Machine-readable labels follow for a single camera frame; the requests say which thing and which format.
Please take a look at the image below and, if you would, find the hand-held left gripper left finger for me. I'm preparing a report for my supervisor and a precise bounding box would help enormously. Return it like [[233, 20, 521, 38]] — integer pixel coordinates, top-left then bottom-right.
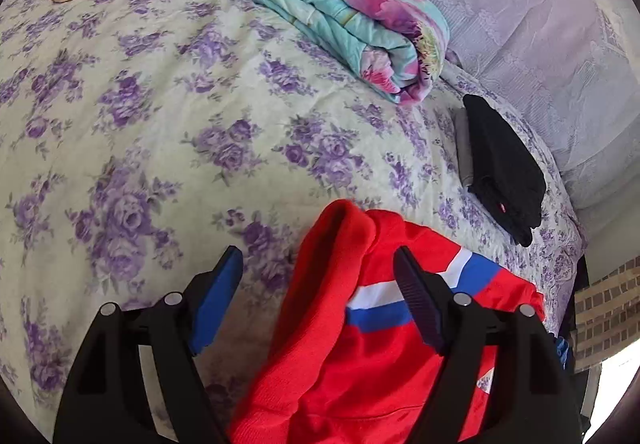
[[52, 245, 244, 444]]

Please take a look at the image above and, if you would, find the brick patterned cloth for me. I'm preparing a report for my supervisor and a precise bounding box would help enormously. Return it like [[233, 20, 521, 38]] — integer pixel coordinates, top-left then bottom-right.
[[574, 257, 640, 372]]

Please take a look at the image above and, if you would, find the folded black garment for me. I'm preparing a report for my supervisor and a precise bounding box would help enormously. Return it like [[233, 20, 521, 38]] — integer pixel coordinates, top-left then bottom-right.
[[462, 94, 547, 247]]

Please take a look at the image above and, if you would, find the lavender lace cover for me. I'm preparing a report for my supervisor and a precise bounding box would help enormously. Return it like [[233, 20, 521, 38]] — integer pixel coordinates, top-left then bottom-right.
[[270, 0, 636, 225]]

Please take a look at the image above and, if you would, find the folded grey garment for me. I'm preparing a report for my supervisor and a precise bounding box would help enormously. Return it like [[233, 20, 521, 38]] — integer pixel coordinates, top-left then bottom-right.
[[454, 107, 476, 187]]

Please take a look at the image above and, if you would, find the red striped sweater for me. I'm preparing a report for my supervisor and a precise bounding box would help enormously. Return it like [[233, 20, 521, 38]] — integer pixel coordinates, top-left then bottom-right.
[[227, 198, 547, 444]]

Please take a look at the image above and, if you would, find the blue cloth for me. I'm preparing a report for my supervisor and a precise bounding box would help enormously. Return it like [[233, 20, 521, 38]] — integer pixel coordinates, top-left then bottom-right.
[[550, 331, 571, 370]]

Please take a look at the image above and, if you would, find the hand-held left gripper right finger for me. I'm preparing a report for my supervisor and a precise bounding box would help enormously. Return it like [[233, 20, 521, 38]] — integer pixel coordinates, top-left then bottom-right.
[[392, 247, 583, 444]]

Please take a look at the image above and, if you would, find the purple floral bedsheet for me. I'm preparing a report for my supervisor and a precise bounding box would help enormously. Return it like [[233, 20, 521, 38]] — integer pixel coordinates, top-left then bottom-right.
[[0, 0, 586, 444]]

